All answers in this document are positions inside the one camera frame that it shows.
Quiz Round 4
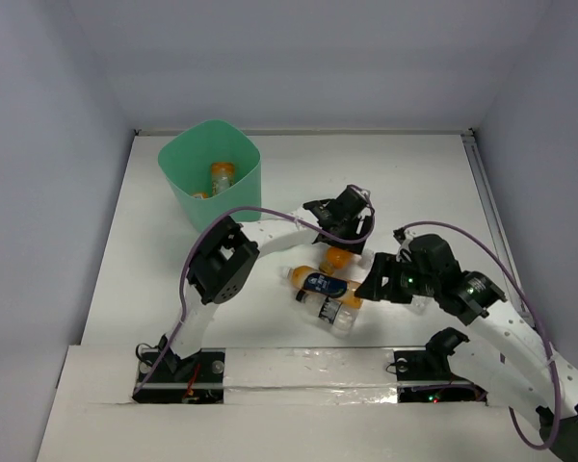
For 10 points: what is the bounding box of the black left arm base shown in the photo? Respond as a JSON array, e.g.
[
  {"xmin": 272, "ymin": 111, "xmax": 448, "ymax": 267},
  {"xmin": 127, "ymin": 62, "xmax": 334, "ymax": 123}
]
[{"xmin": 133, "ymin": 344, "xmax": 225, "ymax": 404}]

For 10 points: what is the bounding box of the orange bottle with blue label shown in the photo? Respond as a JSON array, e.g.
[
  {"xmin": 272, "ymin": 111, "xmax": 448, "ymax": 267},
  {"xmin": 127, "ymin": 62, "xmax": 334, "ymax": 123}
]
[{"xmin": 281, "ymin": 266, "xmax": 363, "ymax": 309}]

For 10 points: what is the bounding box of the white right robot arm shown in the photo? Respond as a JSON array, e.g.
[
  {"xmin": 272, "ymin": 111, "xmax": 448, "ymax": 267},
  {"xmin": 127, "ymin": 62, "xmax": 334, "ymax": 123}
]
[{"xmin": 356, "ymin": 232, "xmax": 578, "ymax": 461}]

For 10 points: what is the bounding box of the round orange juice bottle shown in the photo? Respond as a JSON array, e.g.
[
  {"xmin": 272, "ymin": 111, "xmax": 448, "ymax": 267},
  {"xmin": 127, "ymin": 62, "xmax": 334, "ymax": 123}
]
[{"xmin": 319, "ymin": 246, "xmax": 362, "ymax": 275}]

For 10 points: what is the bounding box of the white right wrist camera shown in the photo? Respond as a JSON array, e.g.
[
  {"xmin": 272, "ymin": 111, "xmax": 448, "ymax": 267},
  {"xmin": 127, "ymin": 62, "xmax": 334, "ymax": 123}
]
[{"xmin": 393, "ymin": 227, "xmax": 415, "ymax": 263}]

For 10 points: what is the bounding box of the green plastic bin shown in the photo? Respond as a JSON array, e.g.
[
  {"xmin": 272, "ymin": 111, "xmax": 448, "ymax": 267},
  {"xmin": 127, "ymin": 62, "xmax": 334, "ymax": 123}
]
[{"xmin": 158, "ymin": 119, "xmax": 262, "ymax": 231}]

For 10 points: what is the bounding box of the small orange pulp bottle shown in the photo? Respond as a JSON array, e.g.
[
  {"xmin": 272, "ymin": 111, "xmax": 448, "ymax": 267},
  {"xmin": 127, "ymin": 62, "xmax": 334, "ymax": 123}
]
[{"xmin": 210, "ymin": 162, "xmax": 235, "ymax": 196}]

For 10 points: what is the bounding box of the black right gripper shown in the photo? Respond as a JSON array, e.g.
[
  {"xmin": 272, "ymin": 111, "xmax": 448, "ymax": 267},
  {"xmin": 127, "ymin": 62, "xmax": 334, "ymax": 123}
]
[{"xmin": 353, "ymin": 251, "xmax": 438, "ymax": 304}]

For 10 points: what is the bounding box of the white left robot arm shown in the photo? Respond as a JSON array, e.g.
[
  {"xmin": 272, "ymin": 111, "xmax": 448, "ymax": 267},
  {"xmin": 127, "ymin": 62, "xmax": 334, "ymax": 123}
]
[{"xmin": 151, "ymin": 185, "xmax": 375, "ymax": 380}]

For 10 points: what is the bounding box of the clear bottle with black label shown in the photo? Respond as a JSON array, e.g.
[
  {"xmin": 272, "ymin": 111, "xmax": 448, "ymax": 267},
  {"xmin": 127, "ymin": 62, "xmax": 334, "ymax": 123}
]
[{"xmin": 295, "ymin": 290, "xmax": 359, "ymax": 337}]

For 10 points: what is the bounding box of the clear empty water bottle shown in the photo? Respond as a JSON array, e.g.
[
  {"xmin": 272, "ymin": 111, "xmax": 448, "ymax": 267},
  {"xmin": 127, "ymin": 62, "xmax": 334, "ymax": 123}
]
[{"xmin": 360, "ymin": 252, "xmax": 430, "ymax": 317}]

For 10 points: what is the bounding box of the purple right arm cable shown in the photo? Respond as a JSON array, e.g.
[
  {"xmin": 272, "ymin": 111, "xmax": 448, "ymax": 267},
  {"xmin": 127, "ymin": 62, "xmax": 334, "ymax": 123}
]
[{"xmin": 394, "ymin": 220, "xmax": 560, "ymax": 451}]

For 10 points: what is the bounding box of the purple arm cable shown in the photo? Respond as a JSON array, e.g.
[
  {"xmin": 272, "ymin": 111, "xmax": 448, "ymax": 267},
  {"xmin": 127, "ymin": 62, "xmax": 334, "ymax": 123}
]
[
  {"xmin": 134, "ymin": 184, "xmax": 377, "ymax": 394},
  {"xmin": 394, "ymin": 220, "xmax": 560, "ymax": 451}
]

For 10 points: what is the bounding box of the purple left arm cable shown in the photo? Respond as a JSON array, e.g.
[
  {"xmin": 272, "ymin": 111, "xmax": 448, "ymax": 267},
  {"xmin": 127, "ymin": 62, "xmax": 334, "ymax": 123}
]
[{"xmin": 134, "ymin": 184, "xmax": 377, "ymax": 394}]

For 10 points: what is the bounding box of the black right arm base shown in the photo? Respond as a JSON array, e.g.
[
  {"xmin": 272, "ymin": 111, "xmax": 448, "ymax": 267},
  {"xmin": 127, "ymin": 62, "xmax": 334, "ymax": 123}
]
[{"xmin": 385, "ymin": 327, "xmax": 487, "ymax": 404}]

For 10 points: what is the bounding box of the silver foil tape strip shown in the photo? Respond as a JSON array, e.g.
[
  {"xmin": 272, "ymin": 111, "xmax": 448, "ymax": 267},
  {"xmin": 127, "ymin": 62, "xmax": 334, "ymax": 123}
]
[{"xmin": 223, "ymin": 347, "xmax": 398, "ymax": 406}]

